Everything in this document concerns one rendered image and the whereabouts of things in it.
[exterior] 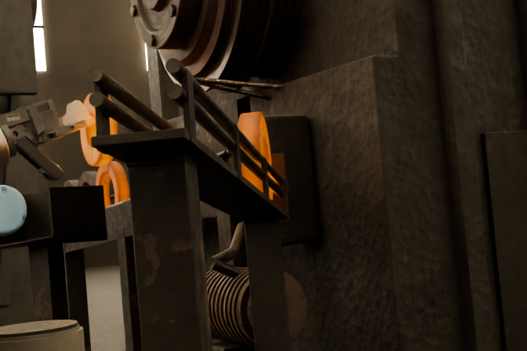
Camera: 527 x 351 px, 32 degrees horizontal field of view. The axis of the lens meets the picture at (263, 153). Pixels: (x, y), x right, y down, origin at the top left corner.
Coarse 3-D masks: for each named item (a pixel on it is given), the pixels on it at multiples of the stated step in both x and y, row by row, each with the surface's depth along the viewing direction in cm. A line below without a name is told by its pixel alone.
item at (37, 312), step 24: (48, 192) 237; (72, 192) 219; (96, 192) 227; (48, 216) 237; (72, 216) 218; (96, 216) 226; (0, 240) 232; (24, 240) 240; (48, 240) 224; (72, 240) 234; (96, 240) 230; (48, 264) 221; (48, 288) 220; (48, 312) 220
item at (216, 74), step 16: (240, 0) 174; (256, 0) 177; (240, 16) 175; (256, 16) 178; (240, 32) 177; (256, 32) 180; (224, 48) 181; (240, 48) 181; (256, 48) 182; (224, 64) 182; (240, 64) 184
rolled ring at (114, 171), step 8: (104, 168) 256; (112, 168) 251; (120, 168) 251; (96, 176) 261; (104, 176) 259; (112, 176) 251; (120, 176) 249; (96, 184) 262; (104, 184) 261; (120, 184) 248; (128, 184) 250; (104, 192) 261; (120, 192) 248; (128, 192) 249; (104, 200) 261; (120, 200) 248
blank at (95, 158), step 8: (88, 96) 195; (88, 104) 195; (112, 120) 188; (88, 128) 197; (112, 128) 188; (88, 136) 196; (88, 144) 195; (88, 152) 196; (96, 152) 190; (88, 160) 196; (96, 160) 191; (104, 160) 191
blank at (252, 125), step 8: (256, 112) 141; (240, 120) 139; (248, 120) 139; (256, 120) 138; (264, 120) 146; (240, 128) 137; (248, 128) 137; (256, 128) 137; (264, 128) 144; (248, 136) 136; (256, 136) 136; (264, 136) 143; (256, 144) 135; (264, 144) 145; (264, 152) 146; (248, 176) 135; (256, 184) 136; (272, 192) 147; (272, 200) 146
